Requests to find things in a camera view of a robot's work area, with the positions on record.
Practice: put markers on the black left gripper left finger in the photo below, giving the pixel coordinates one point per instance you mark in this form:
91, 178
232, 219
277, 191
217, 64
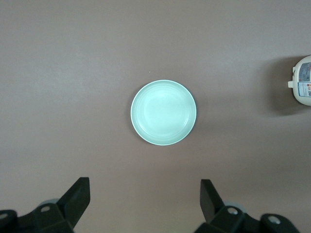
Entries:
73, 206

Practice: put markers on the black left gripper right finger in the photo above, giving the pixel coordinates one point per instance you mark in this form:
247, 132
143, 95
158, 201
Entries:
211, 206

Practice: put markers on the pale green round plate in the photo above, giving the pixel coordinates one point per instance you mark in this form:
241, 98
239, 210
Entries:
163, 112

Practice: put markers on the brown table cover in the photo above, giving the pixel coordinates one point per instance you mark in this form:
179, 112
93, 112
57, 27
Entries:
73, 97

